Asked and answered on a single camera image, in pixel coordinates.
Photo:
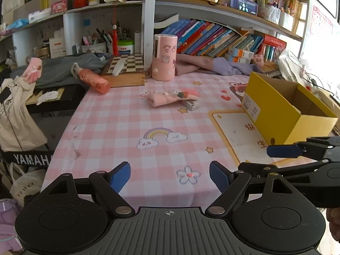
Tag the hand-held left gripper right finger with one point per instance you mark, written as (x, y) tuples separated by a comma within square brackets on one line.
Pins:
[(220, 176)]

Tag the black electric piano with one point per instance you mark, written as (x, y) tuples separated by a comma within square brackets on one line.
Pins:
[(66, 98)]

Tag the pink tissue box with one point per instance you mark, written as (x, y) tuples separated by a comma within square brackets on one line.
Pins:
[(59, 7)]

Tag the pink plush pouch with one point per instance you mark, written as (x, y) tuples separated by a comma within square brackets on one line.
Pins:
[(162, 99)]

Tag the pink wall poster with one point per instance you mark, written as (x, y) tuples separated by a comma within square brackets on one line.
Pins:
[(322, 32)]

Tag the purple garment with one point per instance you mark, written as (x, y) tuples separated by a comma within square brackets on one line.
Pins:
[(8, 223)]

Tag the gray clothing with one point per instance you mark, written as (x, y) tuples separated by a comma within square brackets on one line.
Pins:
[(58, 69)]

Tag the wooden chessboard box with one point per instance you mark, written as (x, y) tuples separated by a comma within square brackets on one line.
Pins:
[(127, 81)]

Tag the red book box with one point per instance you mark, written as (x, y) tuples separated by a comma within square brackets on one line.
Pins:
[(275, 42)]

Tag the pink glove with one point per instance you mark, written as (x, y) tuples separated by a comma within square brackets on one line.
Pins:
[(33, 70)]

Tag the thick open book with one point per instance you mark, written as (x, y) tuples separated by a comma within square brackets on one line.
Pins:
[(166, 21)]

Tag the person's right hand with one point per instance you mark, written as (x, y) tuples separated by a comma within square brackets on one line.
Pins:
[(335, 223)]

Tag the white tote bag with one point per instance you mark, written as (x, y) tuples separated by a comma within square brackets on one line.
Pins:
[(26, 186)]

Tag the pink pig plush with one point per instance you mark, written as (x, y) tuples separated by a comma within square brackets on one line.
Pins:
[(258, 59)]

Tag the pink sticker-covered cylinder bin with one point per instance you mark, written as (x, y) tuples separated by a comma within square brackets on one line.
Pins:
[(164, 63)]

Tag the pink checked tablecloth desktop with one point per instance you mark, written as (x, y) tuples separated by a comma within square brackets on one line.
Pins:
[(119, 127)]

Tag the phone with lit screen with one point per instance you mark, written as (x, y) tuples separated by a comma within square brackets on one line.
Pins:
[(243, 5)]

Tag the purple cloth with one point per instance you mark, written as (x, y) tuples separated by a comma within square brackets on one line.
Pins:
[(223, 66)]

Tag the pink cloth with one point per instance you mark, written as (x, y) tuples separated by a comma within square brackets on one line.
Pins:
[(191, 65)]

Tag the green lidded jar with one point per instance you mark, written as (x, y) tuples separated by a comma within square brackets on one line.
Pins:
[(125, 47)]

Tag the white pen holder with pens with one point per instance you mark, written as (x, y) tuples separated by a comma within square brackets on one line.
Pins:
[(93, 48)]

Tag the red tassel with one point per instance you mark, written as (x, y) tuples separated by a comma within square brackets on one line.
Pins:
[(115, 41)]

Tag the row of colourful books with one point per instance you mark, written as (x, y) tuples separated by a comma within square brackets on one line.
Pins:
[(207, 37)]

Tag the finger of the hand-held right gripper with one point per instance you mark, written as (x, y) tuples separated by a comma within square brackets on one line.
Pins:
[(263, 168), (284, 151)]

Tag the wooden tray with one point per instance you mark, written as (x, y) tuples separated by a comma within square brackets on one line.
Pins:
[(32, 99)]

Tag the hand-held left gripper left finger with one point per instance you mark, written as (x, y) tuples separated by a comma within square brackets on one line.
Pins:
[(119, 176)]

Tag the white carton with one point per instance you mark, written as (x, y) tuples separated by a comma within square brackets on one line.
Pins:
[(57, 47)]

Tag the white plastic case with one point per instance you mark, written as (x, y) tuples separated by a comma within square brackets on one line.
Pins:
[(118, 67)]

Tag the white plastic bag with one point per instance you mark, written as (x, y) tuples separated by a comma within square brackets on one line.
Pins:
[(290, 66)]

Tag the stack of papers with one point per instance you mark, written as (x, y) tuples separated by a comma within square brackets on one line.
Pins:
[(329, 101)]

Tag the orange and white small box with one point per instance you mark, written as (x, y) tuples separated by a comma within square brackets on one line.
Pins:
[(236, 59), (241, 52)]

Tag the pink water bottle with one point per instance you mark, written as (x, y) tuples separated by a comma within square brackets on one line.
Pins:
[(94, 82)]

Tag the white shelf unit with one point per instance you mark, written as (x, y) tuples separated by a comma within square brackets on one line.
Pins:
[(148, 18)]

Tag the yellow cardboard box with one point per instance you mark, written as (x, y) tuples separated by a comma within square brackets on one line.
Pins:
[(305, 130)]

